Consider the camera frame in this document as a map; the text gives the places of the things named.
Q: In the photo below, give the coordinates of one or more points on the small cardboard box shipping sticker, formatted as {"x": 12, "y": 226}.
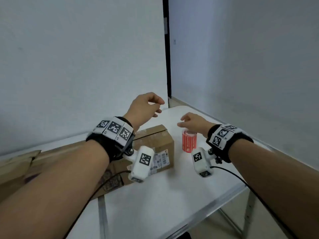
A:
{"x": 159, "y": 141}

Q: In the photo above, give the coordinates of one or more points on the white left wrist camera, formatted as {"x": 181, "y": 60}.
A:
{"x": 142, "y": 164}

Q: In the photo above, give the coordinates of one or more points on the black left wristband marker tiles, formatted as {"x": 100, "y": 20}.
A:
{"x": 114, "y": 128}

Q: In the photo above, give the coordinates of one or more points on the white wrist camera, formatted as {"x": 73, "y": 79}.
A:
{"x": 142, "y": 164}
{"x": 200, "y": 161}

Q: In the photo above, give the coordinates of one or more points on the dark door frame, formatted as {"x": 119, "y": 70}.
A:
{"x": 167, "y": 59}

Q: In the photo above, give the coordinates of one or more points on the person's left forearm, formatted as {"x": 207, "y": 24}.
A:
{"x": 49, "y": 196}

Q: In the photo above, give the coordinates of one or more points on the person's left hand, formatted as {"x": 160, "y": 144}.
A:
{"x": 142, "y": 109}

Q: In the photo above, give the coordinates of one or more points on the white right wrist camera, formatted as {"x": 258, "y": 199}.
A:
{"x": 200, "y": 161}

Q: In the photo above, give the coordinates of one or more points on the grey metal table leg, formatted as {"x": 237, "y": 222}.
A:
{"x": 250, "y": 209}

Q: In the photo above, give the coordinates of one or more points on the cardboard box purple print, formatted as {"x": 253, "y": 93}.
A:
{"x": 62, "y": 151}

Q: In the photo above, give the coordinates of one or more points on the roll of red labels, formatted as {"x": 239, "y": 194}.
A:
{"x": 189, "y": 144}

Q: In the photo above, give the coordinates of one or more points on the person's right forearm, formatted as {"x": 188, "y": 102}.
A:
{"x": 274, "y": 184}

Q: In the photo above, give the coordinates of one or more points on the person's right hand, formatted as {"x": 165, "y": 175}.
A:
{"x": 197, "y": 123}

